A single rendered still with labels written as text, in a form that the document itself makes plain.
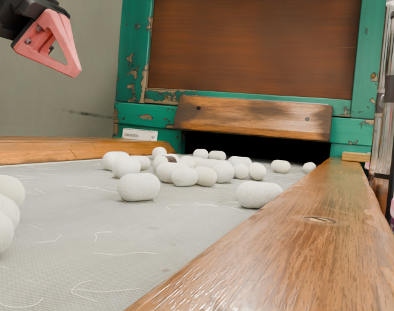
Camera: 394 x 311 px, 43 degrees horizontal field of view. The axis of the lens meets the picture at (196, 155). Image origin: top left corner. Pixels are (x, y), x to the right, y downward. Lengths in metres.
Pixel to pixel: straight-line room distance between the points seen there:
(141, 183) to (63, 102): 1.73
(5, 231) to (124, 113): 0.90
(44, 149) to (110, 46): 1.40
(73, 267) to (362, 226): 0.11
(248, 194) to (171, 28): 0.76
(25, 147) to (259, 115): 0.49
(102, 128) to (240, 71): 1.05
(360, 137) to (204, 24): 0.39
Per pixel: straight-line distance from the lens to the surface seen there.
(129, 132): 0.98
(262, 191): 0.37
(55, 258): 0.21
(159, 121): 1.06
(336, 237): 0.17
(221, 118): 0.97
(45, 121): 2.11
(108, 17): 2.04
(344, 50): 1.02
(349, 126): 0.99
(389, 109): 0.43
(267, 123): 0.95
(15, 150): 0.59
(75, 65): 0.63
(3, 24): 0.65
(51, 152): 0.64
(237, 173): 0.59
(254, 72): 1.03
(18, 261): 0.20
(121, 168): 0.49
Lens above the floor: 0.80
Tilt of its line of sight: 3 degrees down
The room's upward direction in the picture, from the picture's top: 5 degrees clockwise
